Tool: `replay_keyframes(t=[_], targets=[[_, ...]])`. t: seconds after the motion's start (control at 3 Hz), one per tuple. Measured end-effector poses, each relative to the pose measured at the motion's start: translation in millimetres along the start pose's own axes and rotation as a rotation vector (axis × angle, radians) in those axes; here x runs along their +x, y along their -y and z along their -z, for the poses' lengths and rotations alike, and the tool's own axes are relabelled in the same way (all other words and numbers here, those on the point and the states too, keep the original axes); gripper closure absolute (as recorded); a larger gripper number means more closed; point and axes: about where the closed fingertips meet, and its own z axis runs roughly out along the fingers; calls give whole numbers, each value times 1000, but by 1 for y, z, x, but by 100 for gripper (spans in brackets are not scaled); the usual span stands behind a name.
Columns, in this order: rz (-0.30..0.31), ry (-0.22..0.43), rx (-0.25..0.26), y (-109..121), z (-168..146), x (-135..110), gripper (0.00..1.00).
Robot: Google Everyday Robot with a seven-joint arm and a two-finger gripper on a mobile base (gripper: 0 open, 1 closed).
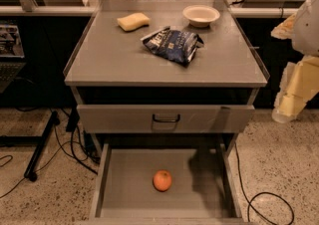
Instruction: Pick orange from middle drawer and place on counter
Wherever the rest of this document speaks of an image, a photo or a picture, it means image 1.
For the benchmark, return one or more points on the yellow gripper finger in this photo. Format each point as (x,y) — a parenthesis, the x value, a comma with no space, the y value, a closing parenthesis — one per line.
(299,85)
(285,29)

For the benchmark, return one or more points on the orange fruit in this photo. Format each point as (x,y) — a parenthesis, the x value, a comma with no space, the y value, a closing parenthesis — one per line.
(162,180)

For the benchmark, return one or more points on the white bowl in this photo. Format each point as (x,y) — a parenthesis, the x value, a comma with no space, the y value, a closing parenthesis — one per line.
(200,16)

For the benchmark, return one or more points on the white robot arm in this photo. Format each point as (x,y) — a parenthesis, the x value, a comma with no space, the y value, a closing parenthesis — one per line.
(305,37)

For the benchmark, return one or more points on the blue chip bag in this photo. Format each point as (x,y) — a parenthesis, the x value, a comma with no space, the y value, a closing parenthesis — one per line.
(174,45)

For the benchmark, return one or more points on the black stand leg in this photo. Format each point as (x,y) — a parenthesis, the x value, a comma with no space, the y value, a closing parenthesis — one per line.
(38,140)

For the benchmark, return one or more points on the yellow sponge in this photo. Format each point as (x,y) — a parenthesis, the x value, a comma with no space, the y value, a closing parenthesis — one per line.
(133,21)

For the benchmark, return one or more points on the grey metal cabinet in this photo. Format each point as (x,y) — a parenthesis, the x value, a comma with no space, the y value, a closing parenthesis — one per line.
(141,67)

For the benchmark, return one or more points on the open middle drawer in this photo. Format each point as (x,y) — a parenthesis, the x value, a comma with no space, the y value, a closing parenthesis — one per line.
(201,192)

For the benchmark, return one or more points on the black drawer handle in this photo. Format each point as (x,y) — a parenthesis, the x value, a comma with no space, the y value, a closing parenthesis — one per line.
(170,119)

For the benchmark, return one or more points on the closed upper drawer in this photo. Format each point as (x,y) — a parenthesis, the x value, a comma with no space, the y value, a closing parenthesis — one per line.
(138,118)

